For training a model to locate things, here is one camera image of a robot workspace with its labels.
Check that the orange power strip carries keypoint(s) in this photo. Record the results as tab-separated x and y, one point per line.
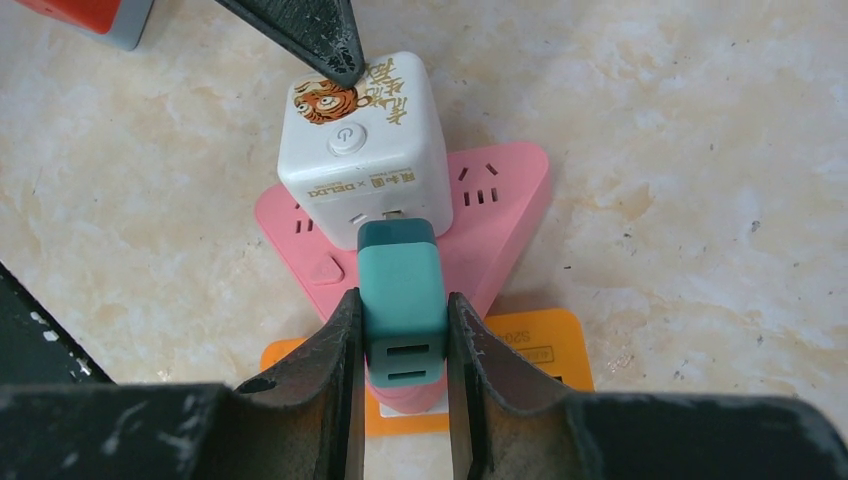
551	339

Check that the pink triangular power strip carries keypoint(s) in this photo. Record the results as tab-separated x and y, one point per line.
499	195

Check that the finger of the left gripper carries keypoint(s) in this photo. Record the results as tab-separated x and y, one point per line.
323	34

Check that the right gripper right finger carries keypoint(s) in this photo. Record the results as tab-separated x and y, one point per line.
510	420

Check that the white cube socket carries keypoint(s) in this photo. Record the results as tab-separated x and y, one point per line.
351	155

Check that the blue power strip with cable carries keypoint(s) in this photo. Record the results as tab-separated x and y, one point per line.
128	25

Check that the red cube socket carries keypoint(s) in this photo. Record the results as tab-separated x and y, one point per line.
95	16

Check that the teal plug adapter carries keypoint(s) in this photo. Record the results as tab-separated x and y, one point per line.
402	291

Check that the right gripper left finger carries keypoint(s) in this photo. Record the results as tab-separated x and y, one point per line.
302	418

